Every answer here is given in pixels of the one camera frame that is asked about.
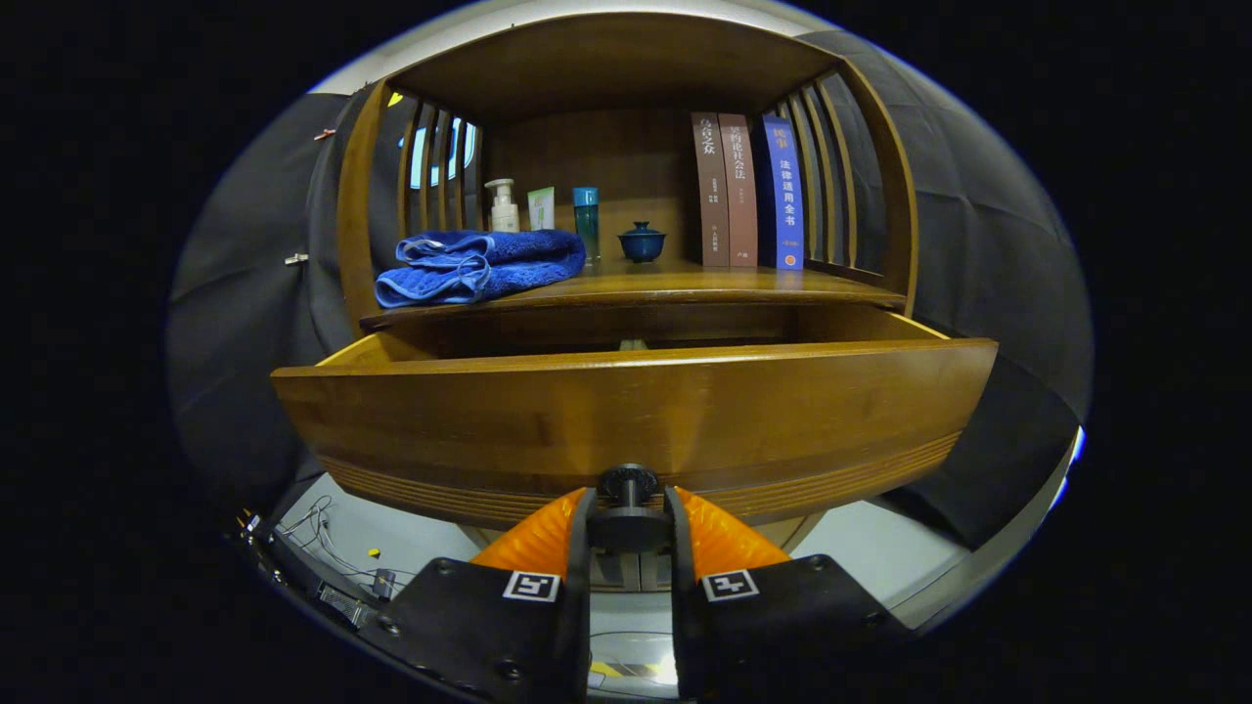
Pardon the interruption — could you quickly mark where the black drawer knob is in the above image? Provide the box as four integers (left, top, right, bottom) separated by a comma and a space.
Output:
587, 464, 674, 553

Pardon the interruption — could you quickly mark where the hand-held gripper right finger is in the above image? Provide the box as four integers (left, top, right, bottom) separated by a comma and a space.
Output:
665, 486, 920, 701

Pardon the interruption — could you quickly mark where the blue book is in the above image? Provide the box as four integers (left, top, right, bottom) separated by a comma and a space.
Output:
755, 114, 806, 272

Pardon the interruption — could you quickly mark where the reddish brown book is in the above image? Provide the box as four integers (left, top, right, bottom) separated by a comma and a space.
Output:
719, 113, 759, 268

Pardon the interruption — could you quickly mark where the wooden cabinet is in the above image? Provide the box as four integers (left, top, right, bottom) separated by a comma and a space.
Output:
335, 12, 920, 593

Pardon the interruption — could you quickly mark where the wooden drawer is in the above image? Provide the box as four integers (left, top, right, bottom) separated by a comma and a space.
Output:
271, 303, 999, 531

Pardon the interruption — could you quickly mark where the teal bottle with blue cap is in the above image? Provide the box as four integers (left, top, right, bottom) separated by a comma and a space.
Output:
572, 187, 600, 265

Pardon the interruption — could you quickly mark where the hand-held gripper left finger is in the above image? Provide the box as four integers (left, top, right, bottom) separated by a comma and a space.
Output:
357, 486, 598, 704

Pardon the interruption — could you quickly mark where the blue lidded teacup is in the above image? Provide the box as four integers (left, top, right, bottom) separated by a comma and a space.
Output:
617, 221, 668, 264

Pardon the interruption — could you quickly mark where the blue towel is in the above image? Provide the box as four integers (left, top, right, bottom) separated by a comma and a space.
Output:
375, 229, 588, 309

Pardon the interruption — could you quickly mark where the dark brown book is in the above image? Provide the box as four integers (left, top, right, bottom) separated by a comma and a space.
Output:
692, 111, 732, 268

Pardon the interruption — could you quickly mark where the white pump bottle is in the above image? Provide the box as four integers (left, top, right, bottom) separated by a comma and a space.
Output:
485, 178, 520, 234

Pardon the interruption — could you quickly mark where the wooden countertop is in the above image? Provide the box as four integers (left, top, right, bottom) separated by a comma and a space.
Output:
360, 256, 906, 331

